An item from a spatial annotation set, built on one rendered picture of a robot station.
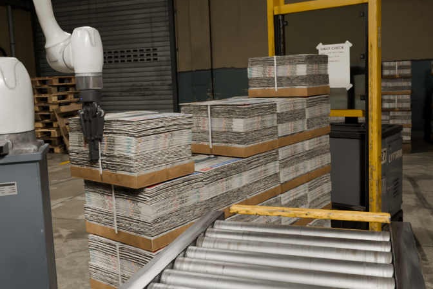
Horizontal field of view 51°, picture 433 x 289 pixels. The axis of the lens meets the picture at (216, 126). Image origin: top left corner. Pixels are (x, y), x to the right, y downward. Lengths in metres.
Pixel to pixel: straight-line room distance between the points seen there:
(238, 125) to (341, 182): 1.38
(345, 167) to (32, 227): 2.23
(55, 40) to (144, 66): 7.80
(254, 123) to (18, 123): 1.05
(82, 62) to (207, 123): 0.75
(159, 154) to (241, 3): 7.38
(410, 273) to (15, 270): 1.04
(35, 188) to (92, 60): 0.46
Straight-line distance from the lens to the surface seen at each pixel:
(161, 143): 1.58
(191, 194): 1.71
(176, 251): 1.07
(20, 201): 1.40
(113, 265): 1.82
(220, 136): 2.05
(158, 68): 9.31
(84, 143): 1.72
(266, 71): 2.58
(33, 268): 1.46
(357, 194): 3.18
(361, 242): 1.13
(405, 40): 8.44
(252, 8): 8.76
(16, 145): 1.39
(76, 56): 1.57
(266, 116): 2.11
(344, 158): 3.16
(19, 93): 1.39
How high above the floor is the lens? 1.19
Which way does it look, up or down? 6 degrees down
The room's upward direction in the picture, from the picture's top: 2 degrees counter-clockwise
